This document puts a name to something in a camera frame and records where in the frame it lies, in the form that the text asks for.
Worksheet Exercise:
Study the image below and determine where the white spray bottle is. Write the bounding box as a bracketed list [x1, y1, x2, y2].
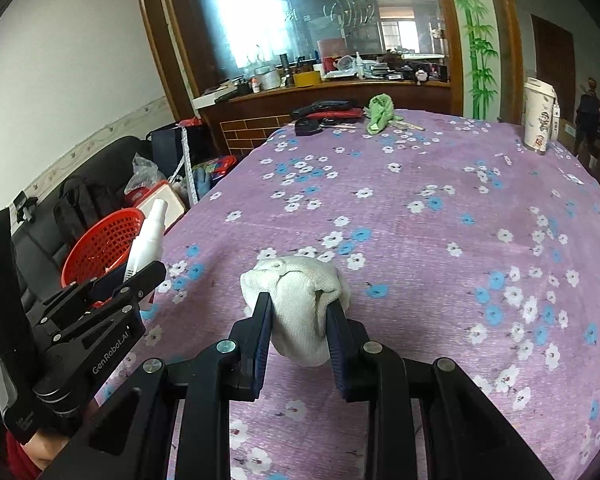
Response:
[123, 200, 166, 282]

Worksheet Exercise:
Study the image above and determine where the white towel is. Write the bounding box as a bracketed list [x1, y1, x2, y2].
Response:
[240, 256, 351, 367]

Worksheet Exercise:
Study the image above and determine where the person's left hand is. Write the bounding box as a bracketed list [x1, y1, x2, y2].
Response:
[21, 430, 69, 470]

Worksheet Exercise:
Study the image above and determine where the black leather sofa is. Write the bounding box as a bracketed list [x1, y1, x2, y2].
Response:
[12, 136, 152, 310]

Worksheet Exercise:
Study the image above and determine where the red plastic mesh basket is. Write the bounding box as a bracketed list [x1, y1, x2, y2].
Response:
[60, 208, 145, 287]

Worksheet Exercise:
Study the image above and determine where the black backpack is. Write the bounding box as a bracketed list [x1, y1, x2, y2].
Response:
[53, 176, 121, 247]

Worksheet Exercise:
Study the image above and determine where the red white flat box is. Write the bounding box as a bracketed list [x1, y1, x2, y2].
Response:
[124, 180, 186, 232]

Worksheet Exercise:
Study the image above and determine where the purple floral tablecloth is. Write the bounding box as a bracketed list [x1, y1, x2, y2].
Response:
[98, 110, 600, 479]

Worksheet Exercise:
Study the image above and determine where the clear plastic bag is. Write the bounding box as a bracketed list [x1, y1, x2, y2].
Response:
[124, 153, 166, 195]

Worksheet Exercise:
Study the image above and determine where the dark blue shopping bag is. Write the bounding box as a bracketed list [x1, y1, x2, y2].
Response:
[146, 118, 216, 177]

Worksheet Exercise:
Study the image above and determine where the white cartoon tumbler cup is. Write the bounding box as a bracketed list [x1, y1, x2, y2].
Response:
[522, 77, 560, 154]

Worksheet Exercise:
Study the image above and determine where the green cloth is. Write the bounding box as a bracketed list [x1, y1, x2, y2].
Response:
[366, 93, 396, 136]

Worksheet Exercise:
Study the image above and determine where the person in dark clothes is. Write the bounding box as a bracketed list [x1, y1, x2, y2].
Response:
[574, 77, 600, 158]

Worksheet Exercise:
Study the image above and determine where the black red tool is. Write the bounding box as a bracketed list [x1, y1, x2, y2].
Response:
[290, 100, 364, 136]

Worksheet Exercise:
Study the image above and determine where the wooden framed glass partition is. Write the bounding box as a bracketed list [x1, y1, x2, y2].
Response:
[138, 0, 524, 124]

